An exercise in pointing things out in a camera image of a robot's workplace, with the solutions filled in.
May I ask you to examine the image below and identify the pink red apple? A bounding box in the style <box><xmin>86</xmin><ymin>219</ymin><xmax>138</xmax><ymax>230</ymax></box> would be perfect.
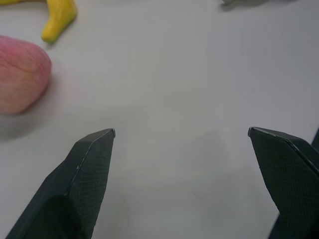
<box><xmin>0</xmin><ymin>34</ymin><xmax>52</xmax><ymax>115</ymax></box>

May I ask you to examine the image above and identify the grey metal object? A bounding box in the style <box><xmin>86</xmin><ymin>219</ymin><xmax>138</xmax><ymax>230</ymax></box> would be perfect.
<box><xmin>221</xmin><ymin>0</ymin><xmax>295</xmax><ymax>5</ymax></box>

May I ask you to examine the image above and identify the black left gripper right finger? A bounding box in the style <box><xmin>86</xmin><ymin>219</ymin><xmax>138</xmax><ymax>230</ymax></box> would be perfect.
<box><xmin>248</xmin><ymin>126</ymin><xmax>319</xmax><ymax>239</ymax></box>

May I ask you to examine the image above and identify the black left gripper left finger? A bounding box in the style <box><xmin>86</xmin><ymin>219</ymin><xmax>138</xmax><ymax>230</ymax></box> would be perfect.
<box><xmin>5</xmin><ymin>128</ymin><xmax>117</xmax><ymax>239</ymax></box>

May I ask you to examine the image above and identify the yellow banana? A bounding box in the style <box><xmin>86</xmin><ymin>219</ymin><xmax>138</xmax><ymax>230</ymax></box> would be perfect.
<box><xmin>0</xmin><ymin>0</ymin><xmax>78</xmax><ymax>43</ymax></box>

